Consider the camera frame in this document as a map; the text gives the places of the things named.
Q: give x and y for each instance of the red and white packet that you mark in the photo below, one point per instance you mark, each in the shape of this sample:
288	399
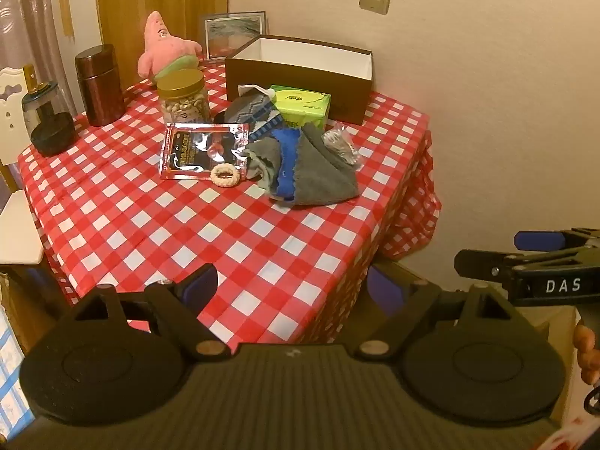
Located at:
567	438

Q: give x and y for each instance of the grey curtain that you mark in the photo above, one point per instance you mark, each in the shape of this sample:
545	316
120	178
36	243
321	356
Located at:
28	18

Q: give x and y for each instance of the brown cardboard box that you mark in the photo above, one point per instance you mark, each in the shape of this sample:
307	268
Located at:
290	79

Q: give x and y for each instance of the red checked tablecloth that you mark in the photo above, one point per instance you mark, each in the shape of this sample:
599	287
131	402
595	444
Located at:
164	234

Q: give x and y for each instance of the green tissue pack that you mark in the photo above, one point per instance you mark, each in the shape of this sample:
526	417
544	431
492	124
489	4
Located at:
302	105

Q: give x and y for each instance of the white tissue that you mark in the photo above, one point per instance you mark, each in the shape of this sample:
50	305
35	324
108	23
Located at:
248	90

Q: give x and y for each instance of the pink starfish plush toy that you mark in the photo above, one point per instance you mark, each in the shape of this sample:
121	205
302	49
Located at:
164	49

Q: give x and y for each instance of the brown metal canister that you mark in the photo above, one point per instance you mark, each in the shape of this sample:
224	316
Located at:
99	86

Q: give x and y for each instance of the silver picture frame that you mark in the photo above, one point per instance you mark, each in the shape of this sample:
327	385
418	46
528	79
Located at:
225	33

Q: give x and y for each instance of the cashew jar with gold lid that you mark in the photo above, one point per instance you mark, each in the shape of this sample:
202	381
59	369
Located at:
182	98

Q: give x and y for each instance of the patterned knit sock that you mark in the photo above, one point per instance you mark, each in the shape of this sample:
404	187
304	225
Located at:
255	115

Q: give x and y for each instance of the clear plastic bag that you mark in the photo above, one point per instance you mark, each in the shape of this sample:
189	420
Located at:
342	147

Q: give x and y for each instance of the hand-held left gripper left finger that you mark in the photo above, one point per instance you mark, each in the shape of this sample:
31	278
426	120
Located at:
197	290

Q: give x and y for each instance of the blue and white box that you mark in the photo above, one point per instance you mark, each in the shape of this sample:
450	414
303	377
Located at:
11	375

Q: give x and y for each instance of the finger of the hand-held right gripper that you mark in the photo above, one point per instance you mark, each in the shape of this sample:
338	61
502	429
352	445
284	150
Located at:
478	262
539	240

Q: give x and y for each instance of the grey cloth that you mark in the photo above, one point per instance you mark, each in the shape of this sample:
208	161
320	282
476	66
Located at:
323	173

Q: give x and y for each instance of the red foil packet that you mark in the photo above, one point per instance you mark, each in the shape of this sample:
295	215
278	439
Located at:
192	150

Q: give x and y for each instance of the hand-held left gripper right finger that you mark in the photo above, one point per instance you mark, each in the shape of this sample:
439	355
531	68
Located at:
382	290

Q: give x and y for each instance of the tan wall plate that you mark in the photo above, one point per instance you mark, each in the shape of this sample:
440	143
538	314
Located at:
66	11

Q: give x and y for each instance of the glass grinder with black base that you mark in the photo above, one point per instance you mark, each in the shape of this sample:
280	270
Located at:
51	136

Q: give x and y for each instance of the white chair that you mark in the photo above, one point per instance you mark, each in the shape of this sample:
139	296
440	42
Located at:
18	225

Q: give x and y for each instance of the person's right hand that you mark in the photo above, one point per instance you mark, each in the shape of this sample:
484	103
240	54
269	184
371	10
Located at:
589	356

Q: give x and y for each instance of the blue cloth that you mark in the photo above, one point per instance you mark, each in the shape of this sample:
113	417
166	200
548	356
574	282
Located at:
287	164

